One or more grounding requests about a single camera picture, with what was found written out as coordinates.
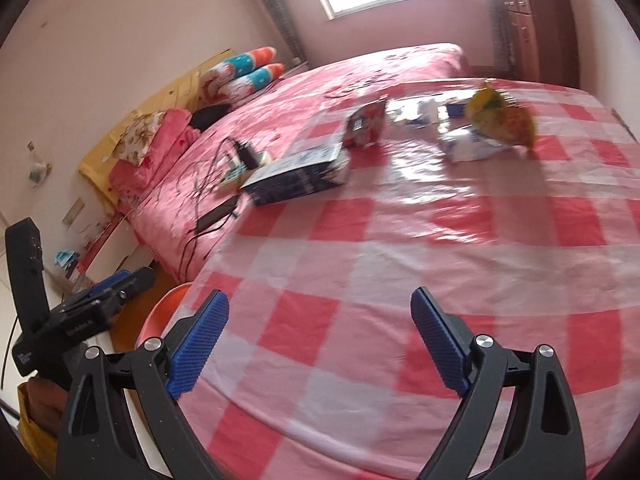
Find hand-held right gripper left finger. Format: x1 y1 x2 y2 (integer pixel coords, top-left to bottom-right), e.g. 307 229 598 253
54 290 231 480

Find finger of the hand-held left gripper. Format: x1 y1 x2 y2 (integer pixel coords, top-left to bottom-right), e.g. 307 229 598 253
107 266 157 306
65 269 132 311

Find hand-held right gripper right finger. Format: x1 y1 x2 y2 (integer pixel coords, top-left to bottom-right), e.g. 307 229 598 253
410 287 586 480

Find salmon plastic basin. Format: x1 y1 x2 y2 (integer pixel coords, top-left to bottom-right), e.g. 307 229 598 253
136 282 193 351

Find white blue snack bag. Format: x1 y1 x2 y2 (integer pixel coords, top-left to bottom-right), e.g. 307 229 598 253
439 125 506 163

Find small blue box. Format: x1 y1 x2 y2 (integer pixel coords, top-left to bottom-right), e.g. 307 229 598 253
55 251 81 278

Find red white checkered tablecloth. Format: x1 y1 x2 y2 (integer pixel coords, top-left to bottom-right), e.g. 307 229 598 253
135 77 640 480

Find black phone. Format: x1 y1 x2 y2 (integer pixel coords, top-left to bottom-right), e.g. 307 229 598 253
194 195 241 233

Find clear hanging plastic bag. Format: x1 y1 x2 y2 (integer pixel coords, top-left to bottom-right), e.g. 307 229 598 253
27 142 53 188

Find white power strip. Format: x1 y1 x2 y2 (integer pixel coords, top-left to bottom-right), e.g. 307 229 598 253
217 152 273 188

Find floral pillow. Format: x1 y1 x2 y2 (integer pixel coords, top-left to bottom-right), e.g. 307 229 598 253
114 110 166 166

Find pink folded blanket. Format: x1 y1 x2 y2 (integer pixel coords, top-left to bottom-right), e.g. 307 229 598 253
109 107 203 196

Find black cloth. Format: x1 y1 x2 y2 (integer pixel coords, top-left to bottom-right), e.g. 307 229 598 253
190 104 232 131

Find dark blue cardboard box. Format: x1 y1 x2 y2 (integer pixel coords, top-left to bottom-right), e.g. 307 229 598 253
240 142 351 206

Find yellow wooden headboard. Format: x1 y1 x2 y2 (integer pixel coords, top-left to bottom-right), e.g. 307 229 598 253
79 49 236 211

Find white crumpled wrapper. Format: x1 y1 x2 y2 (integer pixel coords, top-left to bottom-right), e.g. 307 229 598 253
392 100 441 128

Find pink bed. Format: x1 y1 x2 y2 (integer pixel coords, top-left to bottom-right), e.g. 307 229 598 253
107 42 471 283

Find red snack packet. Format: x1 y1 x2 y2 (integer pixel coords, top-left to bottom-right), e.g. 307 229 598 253
344 100 388 150

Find yellow snack bag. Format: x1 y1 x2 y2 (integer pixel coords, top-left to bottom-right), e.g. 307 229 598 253
465 80 536 150

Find grey checked curtain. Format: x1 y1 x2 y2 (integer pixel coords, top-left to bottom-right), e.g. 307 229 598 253
484 0 516 76
240 0 308 68

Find brown wooden cabinet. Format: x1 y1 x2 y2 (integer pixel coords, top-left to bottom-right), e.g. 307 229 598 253
500 0 581 88

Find thin black cable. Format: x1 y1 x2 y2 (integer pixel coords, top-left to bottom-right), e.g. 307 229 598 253
0 310 21 391

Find beige wall socket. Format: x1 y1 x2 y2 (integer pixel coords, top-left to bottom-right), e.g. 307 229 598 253
62 199 86 226

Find tangled black cables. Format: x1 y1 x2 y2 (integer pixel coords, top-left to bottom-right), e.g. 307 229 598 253
177 137 241 276

